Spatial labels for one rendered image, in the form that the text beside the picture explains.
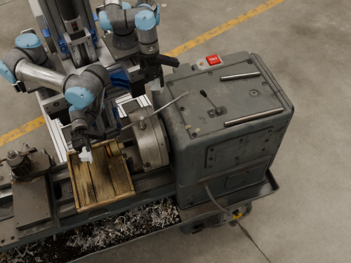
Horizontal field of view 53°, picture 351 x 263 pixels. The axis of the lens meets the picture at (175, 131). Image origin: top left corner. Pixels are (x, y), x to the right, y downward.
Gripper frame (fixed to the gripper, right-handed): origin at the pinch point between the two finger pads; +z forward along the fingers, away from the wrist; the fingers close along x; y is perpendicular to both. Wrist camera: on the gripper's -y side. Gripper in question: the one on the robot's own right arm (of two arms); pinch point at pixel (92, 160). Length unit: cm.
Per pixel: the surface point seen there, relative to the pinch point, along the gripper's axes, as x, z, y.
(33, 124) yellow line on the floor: -106, -123, 55
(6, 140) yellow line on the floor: -106, -115, 79
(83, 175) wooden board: -19.3, -5.4, 8.2
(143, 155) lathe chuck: 7.8, 10.3, -23.7
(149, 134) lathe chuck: 13.6, 4.1, -29.0
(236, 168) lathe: -23, 18, -70
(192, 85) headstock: 17, -13, -57
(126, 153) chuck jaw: 1.5, 2.8, -16.5
